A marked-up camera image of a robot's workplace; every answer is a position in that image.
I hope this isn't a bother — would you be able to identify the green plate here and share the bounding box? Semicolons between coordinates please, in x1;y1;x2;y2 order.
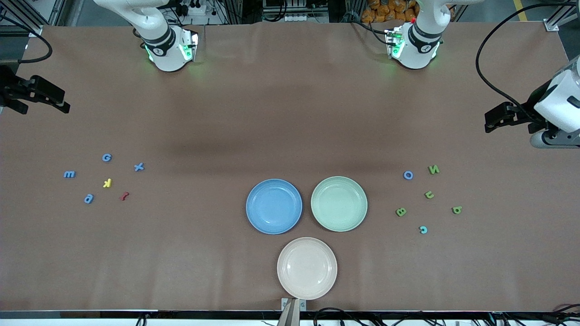
311;176;368;232

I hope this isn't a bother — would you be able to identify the beige plate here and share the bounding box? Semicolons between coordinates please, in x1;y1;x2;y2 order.
277;237;338;300

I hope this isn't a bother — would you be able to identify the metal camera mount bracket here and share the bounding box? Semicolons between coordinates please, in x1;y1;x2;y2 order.
277;297;307;326

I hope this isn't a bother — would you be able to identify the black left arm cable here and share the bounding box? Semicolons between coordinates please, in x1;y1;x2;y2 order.
476;2;580;114

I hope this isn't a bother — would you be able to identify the blue plate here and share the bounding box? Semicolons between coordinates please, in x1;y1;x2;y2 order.
246;179;303;235

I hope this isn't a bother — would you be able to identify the orange items pile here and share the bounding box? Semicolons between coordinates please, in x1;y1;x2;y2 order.
361;0;417;23

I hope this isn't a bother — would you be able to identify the aluminium frame rail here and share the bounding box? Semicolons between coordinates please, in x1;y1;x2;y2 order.
0;0;68;37
546;0;580;31

